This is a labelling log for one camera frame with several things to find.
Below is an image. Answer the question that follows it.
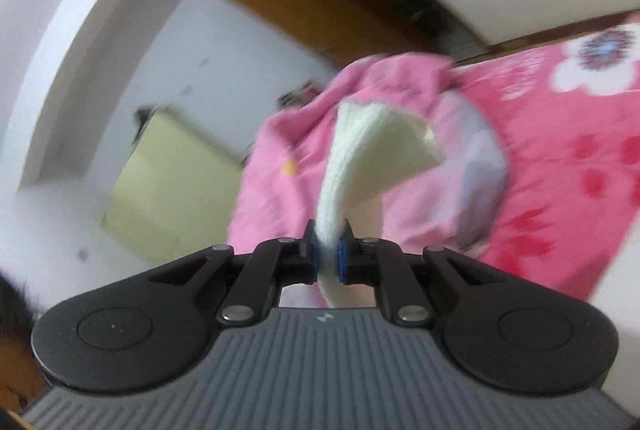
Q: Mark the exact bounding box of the cream knitted sweater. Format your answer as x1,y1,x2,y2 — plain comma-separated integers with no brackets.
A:
315,100,443,308

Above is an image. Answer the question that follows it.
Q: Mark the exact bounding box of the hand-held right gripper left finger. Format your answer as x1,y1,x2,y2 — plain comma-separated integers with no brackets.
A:
147,219,321,327

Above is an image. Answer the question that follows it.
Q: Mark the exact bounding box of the pink floral bedsheet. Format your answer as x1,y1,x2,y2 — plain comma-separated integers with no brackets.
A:
450,10,640,306

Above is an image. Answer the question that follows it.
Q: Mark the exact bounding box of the pink and blue quilt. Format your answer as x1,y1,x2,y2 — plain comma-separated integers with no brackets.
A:
227,53,511,261

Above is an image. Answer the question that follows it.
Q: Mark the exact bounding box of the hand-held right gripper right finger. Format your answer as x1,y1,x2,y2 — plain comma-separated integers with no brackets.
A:
336,219,506,327

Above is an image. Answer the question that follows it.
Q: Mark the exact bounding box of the yellow green wardrobe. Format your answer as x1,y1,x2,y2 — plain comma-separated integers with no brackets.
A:
102,107,246,268

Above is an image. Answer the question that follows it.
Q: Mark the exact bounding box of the person's head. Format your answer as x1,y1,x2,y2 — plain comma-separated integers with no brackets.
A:
0,273,48,411

